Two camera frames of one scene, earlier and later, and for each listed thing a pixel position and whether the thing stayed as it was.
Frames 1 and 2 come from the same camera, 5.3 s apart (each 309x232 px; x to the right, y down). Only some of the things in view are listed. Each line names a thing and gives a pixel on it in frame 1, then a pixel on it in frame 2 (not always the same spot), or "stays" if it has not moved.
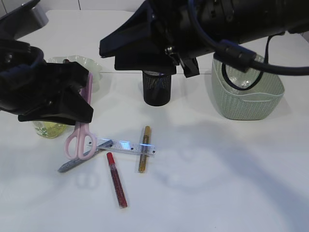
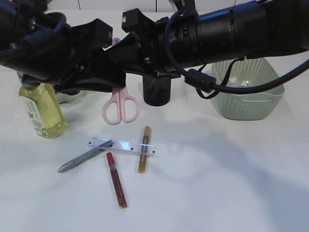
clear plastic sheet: [240, 83] stays
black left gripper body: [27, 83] to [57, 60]
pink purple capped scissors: [81, 143] to [121, 104]
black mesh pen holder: [157, 88] stays
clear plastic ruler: [147, 149] stays
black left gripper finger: [69, 106] to [100, 73]
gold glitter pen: [146, 151] stays
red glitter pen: [119, 189] stays
